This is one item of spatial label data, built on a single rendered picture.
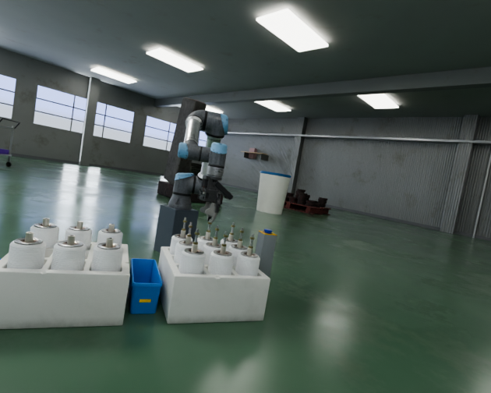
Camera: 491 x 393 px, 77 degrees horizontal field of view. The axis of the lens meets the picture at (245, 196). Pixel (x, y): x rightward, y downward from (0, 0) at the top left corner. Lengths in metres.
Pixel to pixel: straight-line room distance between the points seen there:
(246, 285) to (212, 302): 0.15
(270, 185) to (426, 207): 5.64
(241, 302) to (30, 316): 0.70
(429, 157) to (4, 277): 9.77
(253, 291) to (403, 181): 9.10
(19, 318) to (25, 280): 0.12
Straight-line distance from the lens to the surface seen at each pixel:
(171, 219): 1.95
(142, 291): 1.25
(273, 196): 5.40
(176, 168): 5.11
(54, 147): 12.32
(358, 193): 10.58
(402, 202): 10.12
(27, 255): 1.17
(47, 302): 1.18
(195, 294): 1.20
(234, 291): 1.25
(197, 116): 1.80
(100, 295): 1.16
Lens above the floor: 0.57
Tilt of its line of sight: 4 degrees down
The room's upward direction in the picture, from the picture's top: 10 degrees clockwise
